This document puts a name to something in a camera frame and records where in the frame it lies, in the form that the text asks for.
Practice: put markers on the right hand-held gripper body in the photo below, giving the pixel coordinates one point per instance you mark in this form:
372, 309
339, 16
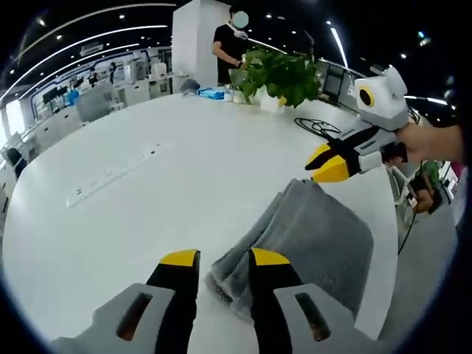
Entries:
387, 99

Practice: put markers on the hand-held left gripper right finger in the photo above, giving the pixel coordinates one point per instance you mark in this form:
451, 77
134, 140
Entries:
271, 284

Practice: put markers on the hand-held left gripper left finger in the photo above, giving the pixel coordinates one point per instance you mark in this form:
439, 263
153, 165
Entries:
177, 284

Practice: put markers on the grey towel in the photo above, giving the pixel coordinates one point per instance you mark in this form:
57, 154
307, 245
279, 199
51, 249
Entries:
313, 236

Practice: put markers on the person's right hand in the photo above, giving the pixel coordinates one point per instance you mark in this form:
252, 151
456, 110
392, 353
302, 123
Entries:
407, 138

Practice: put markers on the white table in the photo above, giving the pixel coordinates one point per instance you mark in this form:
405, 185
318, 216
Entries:
147, 228

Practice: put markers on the green potted plant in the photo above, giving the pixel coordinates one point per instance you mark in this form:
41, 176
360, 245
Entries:
284, 79

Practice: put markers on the white recessed power strip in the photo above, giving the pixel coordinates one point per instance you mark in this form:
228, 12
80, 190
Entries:
110, 176

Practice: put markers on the blue packet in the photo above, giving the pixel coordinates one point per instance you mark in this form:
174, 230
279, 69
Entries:
211, 93

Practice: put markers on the grey partition panel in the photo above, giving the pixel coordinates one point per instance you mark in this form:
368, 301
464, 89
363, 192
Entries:
94, 103

